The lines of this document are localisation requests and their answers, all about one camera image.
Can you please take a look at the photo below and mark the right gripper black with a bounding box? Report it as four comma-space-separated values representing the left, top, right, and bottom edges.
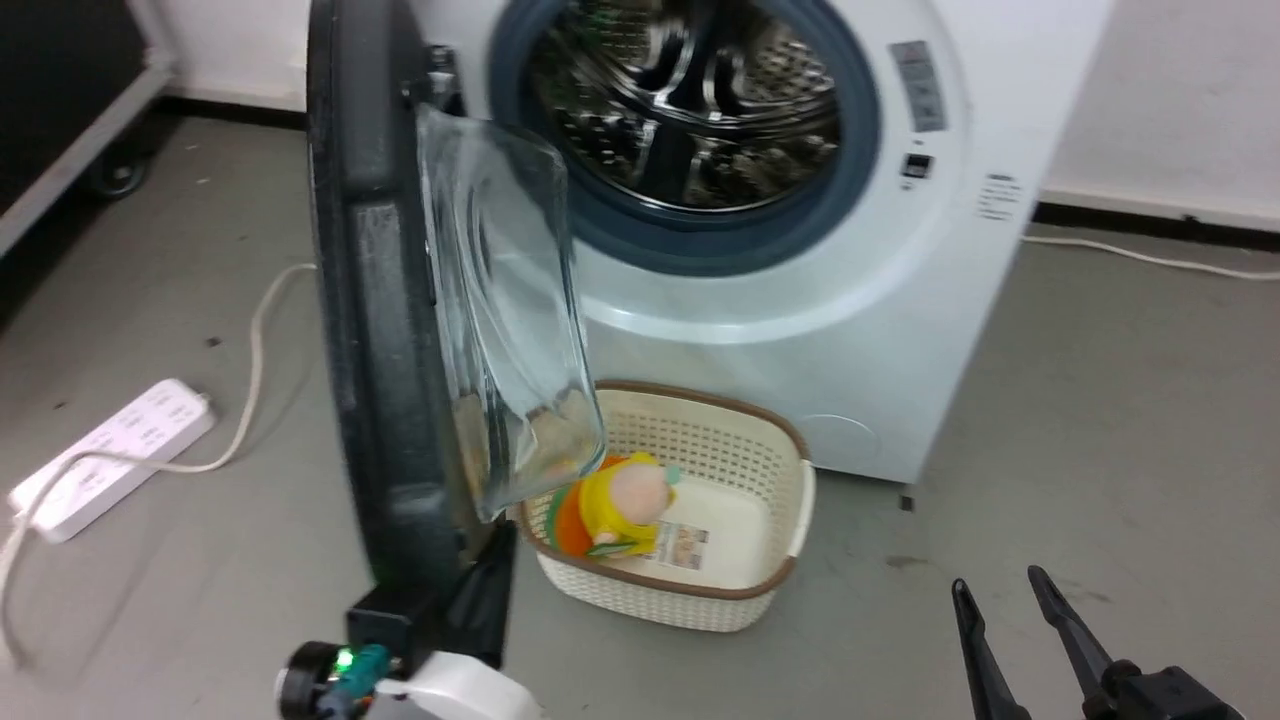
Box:
950, 565, 1247, 720

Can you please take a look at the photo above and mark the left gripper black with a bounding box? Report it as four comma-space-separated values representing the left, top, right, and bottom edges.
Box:
347, 524, 519, 683

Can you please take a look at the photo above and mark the dark washing machine door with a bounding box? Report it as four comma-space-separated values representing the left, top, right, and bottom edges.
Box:
305, 0, 609, 603

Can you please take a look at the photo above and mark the white front-load washing machine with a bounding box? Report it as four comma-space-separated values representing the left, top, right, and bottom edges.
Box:
408, 0, 1117, 487

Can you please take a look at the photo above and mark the steel washing machine drum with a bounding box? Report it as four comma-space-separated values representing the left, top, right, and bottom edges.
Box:
527, 0, 843, 213

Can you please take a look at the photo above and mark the yellow orange plush doll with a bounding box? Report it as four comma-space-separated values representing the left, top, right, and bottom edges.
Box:
545, 452, 684, 560

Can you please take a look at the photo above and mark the black round connector green light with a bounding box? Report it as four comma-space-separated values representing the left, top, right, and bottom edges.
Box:
277, 640, 393, 720

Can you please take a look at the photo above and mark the printed paper label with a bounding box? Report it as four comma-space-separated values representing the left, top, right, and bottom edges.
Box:
655, 521, 712, 572

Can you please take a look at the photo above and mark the cream laundry basket brown rim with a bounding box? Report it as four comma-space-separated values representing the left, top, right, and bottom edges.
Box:
517, 379, 817, 634

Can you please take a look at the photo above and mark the white power strip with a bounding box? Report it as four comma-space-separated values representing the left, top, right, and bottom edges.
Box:
8, 378, 219, 545

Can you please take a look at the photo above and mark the small white text sticker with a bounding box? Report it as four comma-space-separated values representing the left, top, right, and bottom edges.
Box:
977, 171, 1025, 224

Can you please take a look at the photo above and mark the black caster wheel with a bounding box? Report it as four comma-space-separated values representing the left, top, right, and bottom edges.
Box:
84, 148, 153, 202

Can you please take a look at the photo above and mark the grey instruction sticker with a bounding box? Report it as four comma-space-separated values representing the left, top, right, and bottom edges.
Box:
889, 40, 948, 134

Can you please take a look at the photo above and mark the black wheeled cart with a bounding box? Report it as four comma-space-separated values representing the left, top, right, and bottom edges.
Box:
0, 0, 177, 259

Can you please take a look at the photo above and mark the white power strip cable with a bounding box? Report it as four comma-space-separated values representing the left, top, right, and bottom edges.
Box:
0, 262, 319, 669

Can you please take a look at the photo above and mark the thin white floor cable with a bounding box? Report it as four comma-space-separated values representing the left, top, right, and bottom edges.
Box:
1021, 234, 1280, 282

